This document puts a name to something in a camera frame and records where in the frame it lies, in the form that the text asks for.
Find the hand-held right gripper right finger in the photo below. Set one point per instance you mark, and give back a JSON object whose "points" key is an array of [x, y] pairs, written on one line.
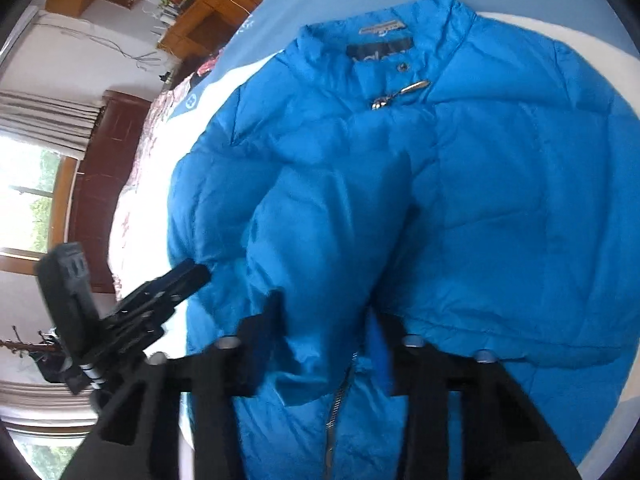
{"points": [[425, 377]]}

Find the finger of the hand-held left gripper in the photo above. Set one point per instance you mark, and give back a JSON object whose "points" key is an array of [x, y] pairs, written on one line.
{"points": [[177, 277], [135, 334]]}

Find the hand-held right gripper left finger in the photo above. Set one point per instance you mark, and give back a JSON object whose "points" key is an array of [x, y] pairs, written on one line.
{"points": [[248, 357]]}

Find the blue down jacket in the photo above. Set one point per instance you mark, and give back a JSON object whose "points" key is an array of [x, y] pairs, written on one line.
{"points": [[380, 210]]}

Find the coat rack with bags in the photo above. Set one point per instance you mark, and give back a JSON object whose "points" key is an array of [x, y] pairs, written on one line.
{"points": [[35, 355]]}

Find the window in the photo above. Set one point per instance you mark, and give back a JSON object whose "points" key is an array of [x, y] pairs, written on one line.
{"points": [[27, 195]]}

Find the dark wooden headboard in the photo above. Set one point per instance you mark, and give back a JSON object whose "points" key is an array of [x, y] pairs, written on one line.
{"points": [[102, 185]]}

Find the pink floral quilt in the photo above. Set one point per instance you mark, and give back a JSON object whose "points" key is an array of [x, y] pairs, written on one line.
{"points": [[150, 127]]}

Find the striped grey curtain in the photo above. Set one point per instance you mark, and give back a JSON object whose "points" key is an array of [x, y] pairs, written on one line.
{"points": [[45, 120]]}

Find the blue and white bed cover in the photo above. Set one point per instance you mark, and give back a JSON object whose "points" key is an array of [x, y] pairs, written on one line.
{"points": [[222, 87]]}

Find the wooden desk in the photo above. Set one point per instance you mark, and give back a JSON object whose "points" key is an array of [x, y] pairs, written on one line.
{"points": [[197, 25]]}

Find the clutter on desk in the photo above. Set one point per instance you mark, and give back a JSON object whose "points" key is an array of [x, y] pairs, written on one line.
{"points": [[175, 2]]}

